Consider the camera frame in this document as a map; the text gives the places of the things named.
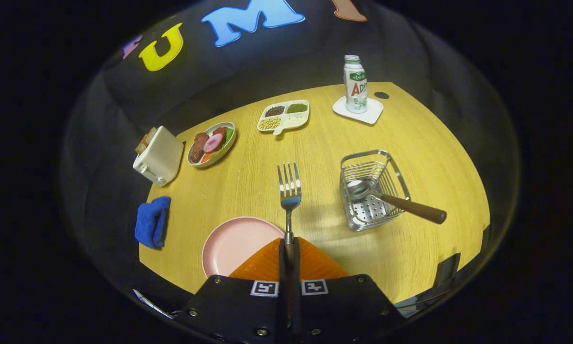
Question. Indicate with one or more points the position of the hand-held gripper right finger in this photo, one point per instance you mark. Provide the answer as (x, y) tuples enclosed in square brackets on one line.
[(297, 277)]

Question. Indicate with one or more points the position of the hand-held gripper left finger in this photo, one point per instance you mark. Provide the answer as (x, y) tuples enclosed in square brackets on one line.
[(282, 277)]

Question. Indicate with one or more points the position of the pink round plate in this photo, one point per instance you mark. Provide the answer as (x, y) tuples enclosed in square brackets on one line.
[(238, 243)]

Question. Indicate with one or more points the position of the grey round food plate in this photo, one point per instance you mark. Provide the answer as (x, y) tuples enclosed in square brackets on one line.
[(219, 155)]

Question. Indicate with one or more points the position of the orange carrot slice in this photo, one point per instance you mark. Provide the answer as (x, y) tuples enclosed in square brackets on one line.
[(205, 158)]

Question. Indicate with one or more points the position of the blue folded towel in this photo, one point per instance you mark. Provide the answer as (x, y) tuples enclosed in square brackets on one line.
[(148, 224)]

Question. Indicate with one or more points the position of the black table clamp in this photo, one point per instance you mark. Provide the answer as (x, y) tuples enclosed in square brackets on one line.
[(485, 237), (446, 271)]

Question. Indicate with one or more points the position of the green lettuce leaf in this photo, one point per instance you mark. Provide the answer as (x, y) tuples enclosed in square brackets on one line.
[(228, 137)]

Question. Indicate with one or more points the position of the pink ham slice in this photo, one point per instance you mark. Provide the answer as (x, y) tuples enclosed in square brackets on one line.
[(213, 142)]

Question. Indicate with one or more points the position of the heap of yellow soybeans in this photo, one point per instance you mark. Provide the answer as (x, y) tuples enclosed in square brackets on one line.
[(270, 123)]

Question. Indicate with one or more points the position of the long red meat slice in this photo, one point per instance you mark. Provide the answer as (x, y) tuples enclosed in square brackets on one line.
[(199, 147)]

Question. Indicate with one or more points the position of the white divided dish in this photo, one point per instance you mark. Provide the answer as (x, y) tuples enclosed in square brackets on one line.
[(296, 120)]

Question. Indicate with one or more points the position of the short red meat slice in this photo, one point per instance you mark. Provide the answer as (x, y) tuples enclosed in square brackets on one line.
[(219, 132)]

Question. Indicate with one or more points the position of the heap of black beans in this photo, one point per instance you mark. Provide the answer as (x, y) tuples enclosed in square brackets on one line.
[(274, 111)]

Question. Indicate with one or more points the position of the heap of green beans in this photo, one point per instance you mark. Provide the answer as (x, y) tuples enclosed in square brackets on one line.
[(296, 108)]

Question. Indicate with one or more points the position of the white toaster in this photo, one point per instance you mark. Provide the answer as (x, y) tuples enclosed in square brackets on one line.
[(160, 157)]

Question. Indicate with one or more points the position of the white square coaster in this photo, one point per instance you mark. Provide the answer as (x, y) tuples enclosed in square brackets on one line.
[(373, 112)]

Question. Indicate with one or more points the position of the toast slice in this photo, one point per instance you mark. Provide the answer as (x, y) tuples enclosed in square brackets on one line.
[(141, 145), (150, 135)]

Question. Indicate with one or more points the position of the white green-capped drink bottle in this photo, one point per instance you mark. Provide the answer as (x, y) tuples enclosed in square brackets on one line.
[(355, 88)]

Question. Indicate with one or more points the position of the black backdrop cloth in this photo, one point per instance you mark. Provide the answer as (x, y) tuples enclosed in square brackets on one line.
[(410, 52)]

